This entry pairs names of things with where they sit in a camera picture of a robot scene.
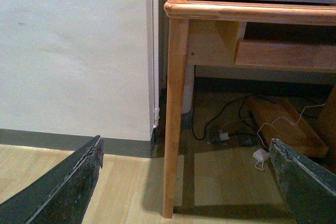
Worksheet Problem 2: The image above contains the wooden desk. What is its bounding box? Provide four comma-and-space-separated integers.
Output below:
162, 0, 335, 219

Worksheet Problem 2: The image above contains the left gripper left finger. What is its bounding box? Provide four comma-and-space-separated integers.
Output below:
1, 135, 104, 223

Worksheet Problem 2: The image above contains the wooden rolling cabinet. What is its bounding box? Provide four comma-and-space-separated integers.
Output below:
247, 97, 328, 158

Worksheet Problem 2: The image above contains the white plug on floor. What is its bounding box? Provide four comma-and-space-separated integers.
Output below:
219, 132, 230, 141

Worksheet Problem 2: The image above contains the wooden keyboard drawer tray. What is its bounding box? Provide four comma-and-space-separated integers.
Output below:
234, 22, 335, 71

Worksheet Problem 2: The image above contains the white wall pipe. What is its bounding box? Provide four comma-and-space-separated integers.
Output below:
152, 0, 160, 129

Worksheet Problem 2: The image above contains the black floor cable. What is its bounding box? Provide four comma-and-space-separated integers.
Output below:
191, 94, 259, 146

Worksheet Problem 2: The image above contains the white floor cable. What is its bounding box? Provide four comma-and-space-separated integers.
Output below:
253, 103, 326, 172

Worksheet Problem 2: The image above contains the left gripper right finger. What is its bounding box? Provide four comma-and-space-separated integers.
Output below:
269, 138, 335, 223

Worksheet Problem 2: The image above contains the white power adapter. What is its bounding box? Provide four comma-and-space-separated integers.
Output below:
253, 149, 270, 162

